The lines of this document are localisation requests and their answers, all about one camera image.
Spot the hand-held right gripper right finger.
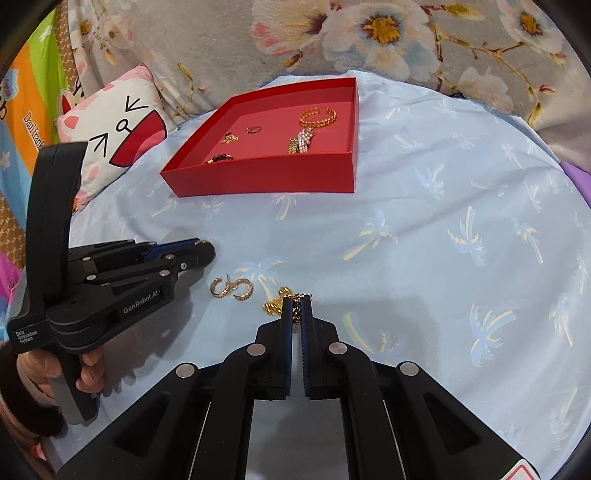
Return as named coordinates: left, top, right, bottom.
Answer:
left=300, top=298, right=543, bottom=480

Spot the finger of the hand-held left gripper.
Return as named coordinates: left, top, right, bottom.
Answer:
left=69, top=238, right=204, bottom=269
left=88, top=241, right=217, bottom=289

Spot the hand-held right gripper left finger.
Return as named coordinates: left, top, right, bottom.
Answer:
left=55, top=298, right=294, bottom=480

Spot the gold chain necklace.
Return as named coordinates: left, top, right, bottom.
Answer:
left=263, top=285, right=313, bottom=325

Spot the red cardboard box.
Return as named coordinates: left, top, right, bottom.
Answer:
left=160, top=76, right=360, bottom=198

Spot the white pearl bracelet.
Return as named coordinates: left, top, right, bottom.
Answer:
left=288, top=128, right=316, bottom=157

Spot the person's left hand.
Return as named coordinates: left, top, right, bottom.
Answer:
left=17, top=345, right=107, bottom=403

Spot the colourful cartoon printed cloth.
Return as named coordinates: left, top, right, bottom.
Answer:
left=0, top=9, right=83, bottom=352

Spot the white cat face pillow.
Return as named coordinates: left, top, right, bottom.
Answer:
left=56, top=65, right=179, bottom=214

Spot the grey floral blanket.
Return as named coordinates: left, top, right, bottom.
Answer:
left=60, top=0, right=591, bottom=155

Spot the purple flat object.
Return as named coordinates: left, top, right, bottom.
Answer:
left=560, top=161, right=591, bottom=209

